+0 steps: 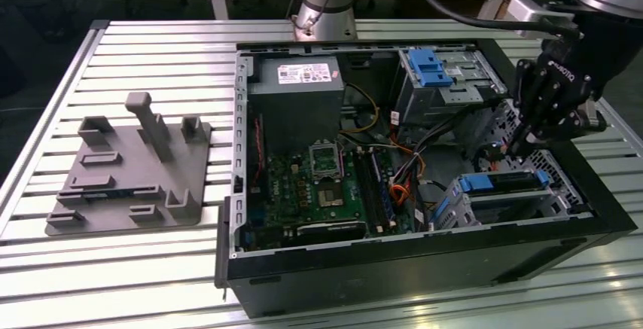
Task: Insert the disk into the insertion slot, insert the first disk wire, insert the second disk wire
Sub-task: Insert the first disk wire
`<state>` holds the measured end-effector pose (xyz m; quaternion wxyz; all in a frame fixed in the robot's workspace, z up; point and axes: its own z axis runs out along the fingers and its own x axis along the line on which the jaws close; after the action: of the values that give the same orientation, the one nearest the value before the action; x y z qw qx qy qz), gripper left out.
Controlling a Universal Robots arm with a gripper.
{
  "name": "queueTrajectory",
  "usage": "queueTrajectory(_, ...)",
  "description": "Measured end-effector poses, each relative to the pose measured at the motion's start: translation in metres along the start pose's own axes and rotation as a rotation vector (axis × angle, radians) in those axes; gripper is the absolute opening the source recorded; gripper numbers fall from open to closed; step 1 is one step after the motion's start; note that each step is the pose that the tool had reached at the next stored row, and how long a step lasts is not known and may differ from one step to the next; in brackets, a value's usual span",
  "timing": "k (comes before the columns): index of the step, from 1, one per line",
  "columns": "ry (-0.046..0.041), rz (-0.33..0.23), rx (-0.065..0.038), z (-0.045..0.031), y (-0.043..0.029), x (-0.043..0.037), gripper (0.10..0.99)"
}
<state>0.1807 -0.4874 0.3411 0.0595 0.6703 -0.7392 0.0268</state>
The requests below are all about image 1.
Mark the grey plastic parts rack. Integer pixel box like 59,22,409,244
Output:
44,91,215,237

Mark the orange looped wire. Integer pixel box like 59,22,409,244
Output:
388,182,413,209

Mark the mixed colour wire bundle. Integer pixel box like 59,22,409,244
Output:
340,133,429,187

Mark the blue RAM slot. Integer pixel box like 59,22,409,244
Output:
368,146,399,230

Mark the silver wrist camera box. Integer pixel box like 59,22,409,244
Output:
507,0,580,41

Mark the yellow wire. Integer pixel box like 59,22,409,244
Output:
336,81,380,134

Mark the metal optical drive cage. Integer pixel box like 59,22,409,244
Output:
396,48,508,127

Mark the white bench frame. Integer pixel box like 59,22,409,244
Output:
0,0,508,20

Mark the metal disk bay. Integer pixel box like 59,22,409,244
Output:
433,172,595,230

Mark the blue drive latch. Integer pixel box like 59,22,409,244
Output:
407,48,451,87

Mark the black graphics card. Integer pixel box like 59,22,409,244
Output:
289,218,368,240

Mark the green motherboard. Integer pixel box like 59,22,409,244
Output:
240,133,423,250

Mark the grey power supply unit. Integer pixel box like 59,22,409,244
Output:
248,56,345,150

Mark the red wire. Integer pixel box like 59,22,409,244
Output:
253,114,267,193

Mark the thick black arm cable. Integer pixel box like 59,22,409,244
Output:
420,0,579,35

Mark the CPU socket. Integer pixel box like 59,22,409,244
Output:
315,181,349,209

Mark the black RAM slot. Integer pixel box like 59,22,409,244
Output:
352,146,384,236

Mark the thin locking lever wire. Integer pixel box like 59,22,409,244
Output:
336,142,348,181

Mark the metal socket cover frame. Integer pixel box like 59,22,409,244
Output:
307,139,344,180

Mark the black open PC case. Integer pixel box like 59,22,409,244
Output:
213,37,636,317

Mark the black disk power wire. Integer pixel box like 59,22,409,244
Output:
412,97,514,155

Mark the RAM stick in rack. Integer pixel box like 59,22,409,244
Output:
84,191,137,200

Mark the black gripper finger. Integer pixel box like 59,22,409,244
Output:
506,59,542,157
524,80,610,149

